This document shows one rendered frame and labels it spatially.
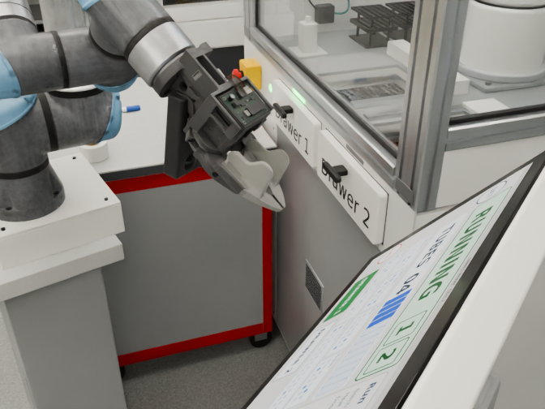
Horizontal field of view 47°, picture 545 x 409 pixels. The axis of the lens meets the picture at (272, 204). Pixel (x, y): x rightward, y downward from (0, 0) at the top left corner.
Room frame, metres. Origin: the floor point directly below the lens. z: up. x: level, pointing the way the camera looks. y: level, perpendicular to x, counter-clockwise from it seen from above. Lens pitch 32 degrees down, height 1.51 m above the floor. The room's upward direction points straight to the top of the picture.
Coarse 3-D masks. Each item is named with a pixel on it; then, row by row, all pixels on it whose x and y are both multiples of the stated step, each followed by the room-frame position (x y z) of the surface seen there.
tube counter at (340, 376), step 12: (420, 276) 0.48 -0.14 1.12; (396, 288) 0.49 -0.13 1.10; (408, 288) 0.46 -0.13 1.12; (396, 300) 0.45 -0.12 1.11; (384, 312) 0.44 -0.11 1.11; (396, 312) 0.42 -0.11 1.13; (372, 324) 0.43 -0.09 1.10; (384, 324) 0.41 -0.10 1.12; (360, 336) 0.42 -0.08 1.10; (372, 336) 0.40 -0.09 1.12; (360, 348) 0.39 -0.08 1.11; (348, 360) 0.38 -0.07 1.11; (360, 360) 0.36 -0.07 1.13; (336, 372) 0.37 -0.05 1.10; (348, 372) 0.36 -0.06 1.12; (324, 384) 0.37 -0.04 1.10; (336, 384) 0.35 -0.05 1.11
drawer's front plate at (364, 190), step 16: (320, 144) 1.21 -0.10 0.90; (336, 144) 1.15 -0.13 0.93; (320, 160) 1.20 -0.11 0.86; (336, 160) 1.13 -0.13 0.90; (352, 160) 1.08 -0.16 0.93; (320, 176) 1.20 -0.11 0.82; (352, 176) 1.05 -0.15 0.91; (368, 176) 1.02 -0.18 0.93; (336, 192) 1.12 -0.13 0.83; (352, 192) 1.05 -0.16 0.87; (368, 192) 0.99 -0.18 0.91; (384, 192) 0.96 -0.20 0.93; (352, 208) 1.04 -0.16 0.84; (368, 208) 0.98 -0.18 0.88; (384, 208) 0.95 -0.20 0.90; (368, 224) 0.98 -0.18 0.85
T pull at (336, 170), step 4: (324, 164) 1.10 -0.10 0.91; (328, 164) 1.09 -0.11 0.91; (324, 168) 1.09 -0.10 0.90; (328, 168) 1.08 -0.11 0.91; (332, 168) 1.08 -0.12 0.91; (336, 168) 1.08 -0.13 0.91; (340, 168) 1.08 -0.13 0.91; (344, 168) 1.08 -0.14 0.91; (328, 172) 1.07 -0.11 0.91; (332, 172) 1.06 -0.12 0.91; (336, 172) 1.06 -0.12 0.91; (340, 172) 1.07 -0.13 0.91; (344, 172) 1.07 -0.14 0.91; (332, 176) 1.06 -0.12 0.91; (336, 176) 1.05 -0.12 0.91; (340, 176) 1.05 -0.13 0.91; (336, 180) 1.04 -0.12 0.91; (340, 180) 1.04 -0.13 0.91
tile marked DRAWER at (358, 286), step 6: (378, 270) 0.61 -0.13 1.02; (372, 276) 0.61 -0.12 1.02; (360, 282) 0.62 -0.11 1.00; (366, 282) 0.60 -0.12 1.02; (354, 288) 0.61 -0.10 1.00; (360, 288) 0.59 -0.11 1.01; (348, 294) 0.61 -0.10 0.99; (354, 294) 0.58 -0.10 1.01; (342, 300) 0.59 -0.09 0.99; (348, 300) 0.58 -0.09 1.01; (336, 306) 0.59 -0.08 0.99; (342, 306) 0.57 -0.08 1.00; (348, 306) 0.55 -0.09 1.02; (330, 312) 0.58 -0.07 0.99; (336, 312) 0.56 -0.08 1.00; (330, 318) 0.55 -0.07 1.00
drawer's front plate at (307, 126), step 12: (276, 84) 1.49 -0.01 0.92; (276, 96) 1.49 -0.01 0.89; (288, 96) 1.41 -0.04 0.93; (300, 108) 1.33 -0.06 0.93; (276, 120) 1.49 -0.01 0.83; (288, 120) 1.40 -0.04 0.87; (300, 120) 1.33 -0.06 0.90; (312, 120) 1.27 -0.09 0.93; (288, 132) 1.40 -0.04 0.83; (300, 132) 1.32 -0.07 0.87; (312, 132) 1.25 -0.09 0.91; (300, 144) 1.32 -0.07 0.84; (312, 144) 1.25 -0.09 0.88; (312, 156) 1.25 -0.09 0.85
